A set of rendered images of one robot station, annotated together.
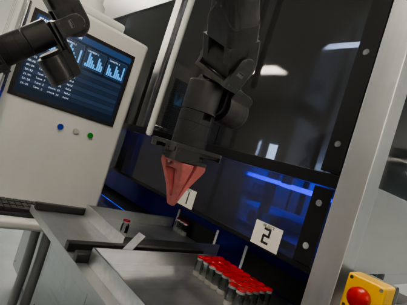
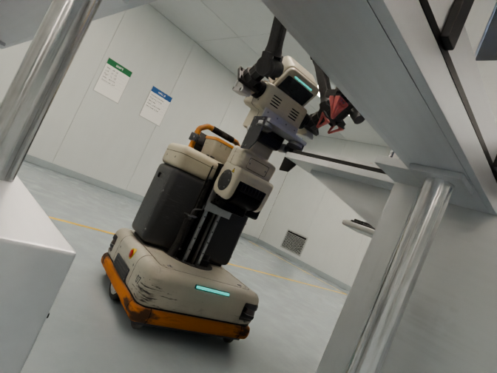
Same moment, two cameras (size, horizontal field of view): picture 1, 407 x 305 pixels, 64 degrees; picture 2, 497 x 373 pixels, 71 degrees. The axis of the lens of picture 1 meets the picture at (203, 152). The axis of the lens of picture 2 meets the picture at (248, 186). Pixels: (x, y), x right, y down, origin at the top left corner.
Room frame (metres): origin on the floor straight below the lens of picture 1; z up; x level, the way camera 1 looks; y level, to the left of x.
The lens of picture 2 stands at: (0.28, -1.20, 0.64)
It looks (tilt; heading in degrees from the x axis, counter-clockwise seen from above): 3 degrees up; 87
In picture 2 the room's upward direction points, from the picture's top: 24 degrees clockwise
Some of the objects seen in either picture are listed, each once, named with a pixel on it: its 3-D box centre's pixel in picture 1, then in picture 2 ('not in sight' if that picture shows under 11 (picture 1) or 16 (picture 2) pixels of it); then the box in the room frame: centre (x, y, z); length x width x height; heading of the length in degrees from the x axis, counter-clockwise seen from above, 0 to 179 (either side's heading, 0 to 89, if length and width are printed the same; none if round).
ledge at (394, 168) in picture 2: not in sight; (414, 175); (0.67, -0.44, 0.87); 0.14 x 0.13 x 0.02; 131
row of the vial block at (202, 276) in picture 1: (220, 281); not in sight; (0.74, -0.12, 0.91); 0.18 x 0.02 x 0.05; 40
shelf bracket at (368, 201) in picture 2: not in sight; (347, 200); (0.65, -0.14, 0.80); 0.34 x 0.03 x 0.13; 131
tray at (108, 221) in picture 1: (152, 230); not in sight; (1.02, 0.08, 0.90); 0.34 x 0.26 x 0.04; 131
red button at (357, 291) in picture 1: (359, 298); not in sight; (0.62, -0.36, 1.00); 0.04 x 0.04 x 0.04; 41
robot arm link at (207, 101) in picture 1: (205, 99); not in sight; (0.53, 0.02, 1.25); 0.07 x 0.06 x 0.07; 140
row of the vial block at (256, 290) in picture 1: (227, 281); not in sight; (0.76, -0.14, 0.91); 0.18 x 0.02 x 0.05; 40
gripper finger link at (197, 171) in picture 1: (172, 175); (333, 106); (0.52, 0.04, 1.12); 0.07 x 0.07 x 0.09; 39
